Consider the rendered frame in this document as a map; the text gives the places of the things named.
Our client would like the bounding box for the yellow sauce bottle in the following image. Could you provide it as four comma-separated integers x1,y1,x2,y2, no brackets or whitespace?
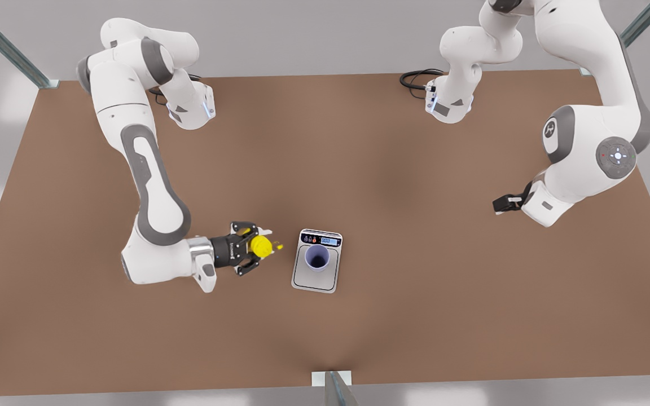
249,235,284,259

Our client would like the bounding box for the pale blue cup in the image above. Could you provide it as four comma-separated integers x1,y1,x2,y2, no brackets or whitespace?
304,244,331,273

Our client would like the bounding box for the white digital kitchen scale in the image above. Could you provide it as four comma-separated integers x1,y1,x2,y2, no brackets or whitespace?
291,228,344,294

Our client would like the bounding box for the black cable loop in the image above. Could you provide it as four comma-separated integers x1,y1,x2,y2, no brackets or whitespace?
148,73,204,109
399,68,446,100

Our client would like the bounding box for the silver frame post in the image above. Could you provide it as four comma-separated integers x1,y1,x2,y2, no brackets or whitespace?
0,0,60,90
311,370,360,406
578,0,650,77

